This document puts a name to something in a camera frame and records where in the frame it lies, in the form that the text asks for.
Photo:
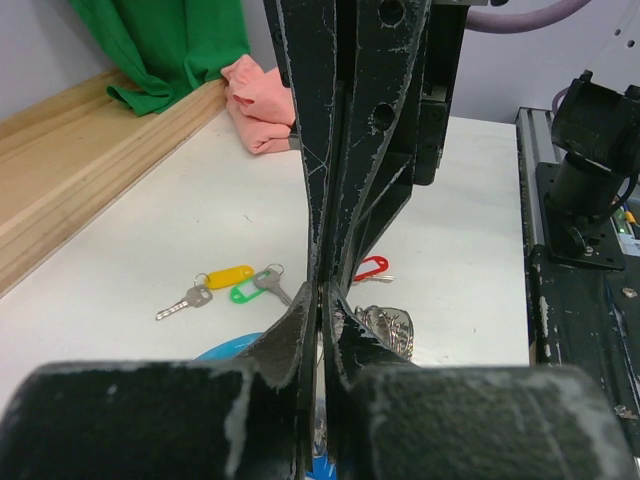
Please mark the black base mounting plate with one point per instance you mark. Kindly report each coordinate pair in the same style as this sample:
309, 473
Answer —
589, 318

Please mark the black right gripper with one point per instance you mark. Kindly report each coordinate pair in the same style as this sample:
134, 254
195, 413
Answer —
349, 67

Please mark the wooden rack frame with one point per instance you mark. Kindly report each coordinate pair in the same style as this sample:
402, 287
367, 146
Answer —
66, 158

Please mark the key with green tag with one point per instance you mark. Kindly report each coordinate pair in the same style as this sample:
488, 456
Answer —
266, 280

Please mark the pink cloth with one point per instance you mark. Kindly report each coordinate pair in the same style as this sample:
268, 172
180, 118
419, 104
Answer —
260, 106

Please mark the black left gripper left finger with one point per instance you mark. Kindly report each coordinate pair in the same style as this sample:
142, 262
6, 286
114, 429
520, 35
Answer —
248, 417

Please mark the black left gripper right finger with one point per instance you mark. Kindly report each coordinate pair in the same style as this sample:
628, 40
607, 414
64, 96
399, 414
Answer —
391, 419

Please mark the key with yellow tag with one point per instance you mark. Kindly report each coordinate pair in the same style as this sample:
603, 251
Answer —
204, 284

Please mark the metal keyring organizer blue handle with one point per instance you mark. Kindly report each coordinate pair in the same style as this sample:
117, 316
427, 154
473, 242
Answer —
393, 327

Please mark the green shirt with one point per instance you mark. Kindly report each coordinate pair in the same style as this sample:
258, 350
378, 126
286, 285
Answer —
167, 48

